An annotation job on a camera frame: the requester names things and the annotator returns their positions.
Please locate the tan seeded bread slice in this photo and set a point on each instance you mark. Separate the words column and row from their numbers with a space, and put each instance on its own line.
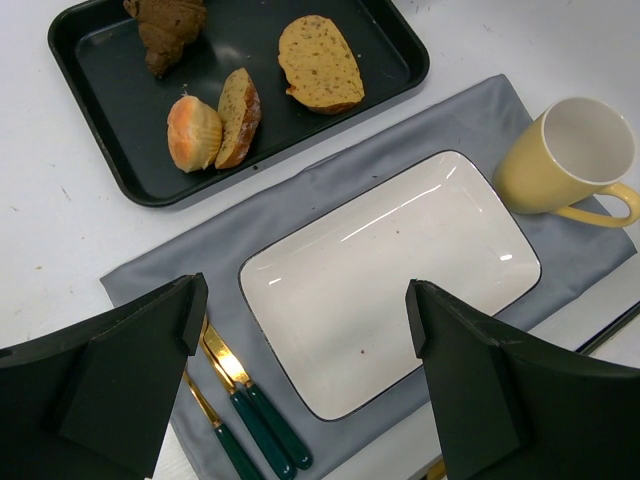
column 319, row 66

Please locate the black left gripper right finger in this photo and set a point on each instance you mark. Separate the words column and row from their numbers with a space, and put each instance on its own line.
column 509, row 405

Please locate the black baking tray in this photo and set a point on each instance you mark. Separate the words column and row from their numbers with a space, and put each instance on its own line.
column 184, row 95

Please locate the gold fork green handle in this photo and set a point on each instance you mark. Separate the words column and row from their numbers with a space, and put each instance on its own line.
column 241, row 461

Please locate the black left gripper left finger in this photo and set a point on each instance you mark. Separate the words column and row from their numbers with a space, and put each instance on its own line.
column 93, row 400

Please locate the yellow ceramic mug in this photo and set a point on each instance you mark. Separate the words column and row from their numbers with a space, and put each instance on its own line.
column 576, row 148

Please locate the brown crusted bread wedge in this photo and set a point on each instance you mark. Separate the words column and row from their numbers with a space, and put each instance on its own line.
column 239, row 109

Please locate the round pale bread roll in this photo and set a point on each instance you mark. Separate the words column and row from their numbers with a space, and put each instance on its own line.
column 194, row 134

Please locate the brown chocolate croissant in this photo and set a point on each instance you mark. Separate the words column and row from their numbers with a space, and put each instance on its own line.
column 166, row 27

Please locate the gold knife green handle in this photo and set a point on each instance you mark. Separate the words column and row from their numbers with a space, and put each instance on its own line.
column 281, row 446

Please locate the white rectangular plate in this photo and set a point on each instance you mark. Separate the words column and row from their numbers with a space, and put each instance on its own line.
column 330, row 296

